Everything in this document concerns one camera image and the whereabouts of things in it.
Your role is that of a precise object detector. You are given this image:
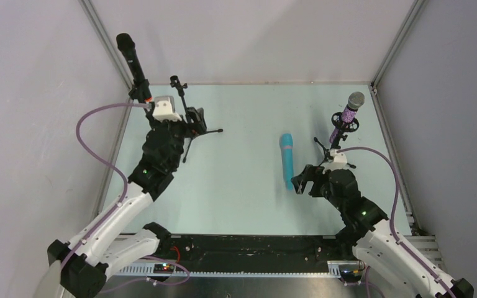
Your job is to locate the black microphone orange end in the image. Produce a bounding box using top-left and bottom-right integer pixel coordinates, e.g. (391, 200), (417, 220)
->
(116, 33), (146, 83)

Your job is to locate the black round base stand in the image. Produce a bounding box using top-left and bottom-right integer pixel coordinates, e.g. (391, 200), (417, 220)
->
(129, 79), (153, 105)

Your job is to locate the left circuit board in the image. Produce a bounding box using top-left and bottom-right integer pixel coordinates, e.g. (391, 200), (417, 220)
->
(153, 263), (176, 274)

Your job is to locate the shock mount tripod stand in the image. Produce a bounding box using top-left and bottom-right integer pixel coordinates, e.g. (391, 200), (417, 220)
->
(314, 111), (360, 171)

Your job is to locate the tall black tripod stand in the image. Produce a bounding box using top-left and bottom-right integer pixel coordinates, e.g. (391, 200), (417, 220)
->
(170, 75), (224, 163)

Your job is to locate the blue microphone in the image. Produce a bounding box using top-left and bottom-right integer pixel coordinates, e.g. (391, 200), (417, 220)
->
(279, 133), (294, 190)

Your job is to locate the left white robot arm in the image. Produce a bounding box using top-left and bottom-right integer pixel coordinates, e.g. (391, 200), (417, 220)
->
(47, 102), (199, 297)

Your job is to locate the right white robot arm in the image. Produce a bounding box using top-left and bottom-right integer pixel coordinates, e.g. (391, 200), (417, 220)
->
(291, 165), (474, 297)

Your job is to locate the circuit board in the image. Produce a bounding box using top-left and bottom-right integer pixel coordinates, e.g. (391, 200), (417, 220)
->
(339, 269), (364, 286)
(153, 263), (176, 274)

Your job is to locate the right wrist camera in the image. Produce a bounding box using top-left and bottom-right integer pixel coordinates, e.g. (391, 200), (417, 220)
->
(320, 149), (348, 171)

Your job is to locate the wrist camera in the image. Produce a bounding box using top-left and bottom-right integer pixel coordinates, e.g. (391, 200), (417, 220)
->
(320, 149), (348, 171)
(152, 96), (182, 122)

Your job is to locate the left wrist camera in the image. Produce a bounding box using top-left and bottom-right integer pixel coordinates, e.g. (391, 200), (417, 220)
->
(152, 96), (182, 122)

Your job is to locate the purple glitter microphone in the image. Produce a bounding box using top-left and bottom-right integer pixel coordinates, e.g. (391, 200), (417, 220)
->
(329, 91), (365, 145)

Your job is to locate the right circuit board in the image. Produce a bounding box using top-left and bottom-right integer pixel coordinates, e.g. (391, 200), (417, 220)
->
(339, 269), (364, 286)

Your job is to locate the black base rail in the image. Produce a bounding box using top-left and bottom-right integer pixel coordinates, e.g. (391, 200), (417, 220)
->
(153, 234), (363, 274)

